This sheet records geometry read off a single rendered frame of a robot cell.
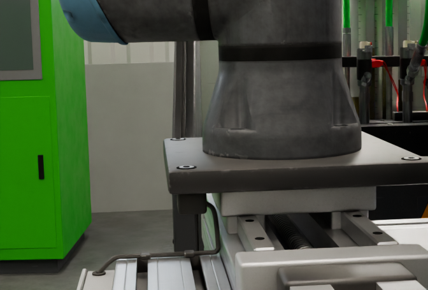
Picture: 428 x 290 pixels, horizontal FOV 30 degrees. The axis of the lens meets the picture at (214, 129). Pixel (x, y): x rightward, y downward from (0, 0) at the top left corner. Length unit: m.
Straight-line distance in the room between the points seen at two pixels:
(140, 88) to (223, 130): 4.65
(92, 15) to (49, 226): 3.34
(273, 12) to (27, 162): 3.36
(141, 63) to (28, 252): 1.77
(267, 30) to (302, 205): 0.15
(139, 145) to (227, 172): 4.75
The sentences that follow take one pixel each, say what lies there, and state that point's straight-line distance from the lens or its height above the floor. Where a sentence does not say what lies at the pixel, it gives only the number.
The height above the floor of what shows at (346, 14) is 1.19.
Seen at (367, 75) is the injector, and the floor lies 1.07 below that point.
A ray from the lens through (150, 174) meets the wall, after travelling 5.43.
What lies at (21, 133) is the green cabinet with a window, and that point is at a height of 0.71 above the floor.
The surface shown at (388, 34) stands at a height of 1.14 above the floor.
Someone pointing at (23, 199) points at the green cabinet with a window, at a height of 0.38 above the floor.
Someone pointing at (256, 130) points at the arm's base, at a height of 1.06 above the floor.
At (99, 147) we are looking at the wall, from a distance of 5.41.
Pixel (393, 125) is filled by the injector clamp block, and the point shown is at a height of 0.98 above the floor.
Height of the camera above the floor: 1.14
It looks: 6 degrees down
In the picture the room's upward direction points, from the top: 2 degrees counter-clockwise
